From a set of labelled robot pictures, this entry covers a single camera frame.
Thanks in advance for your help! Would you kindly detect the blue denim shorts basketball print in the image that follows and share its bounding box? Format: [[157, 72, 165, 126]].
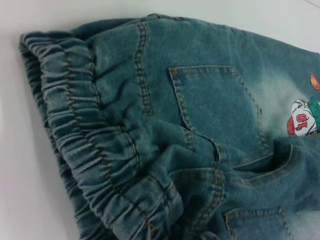
[[18, 12, 320, 240]]

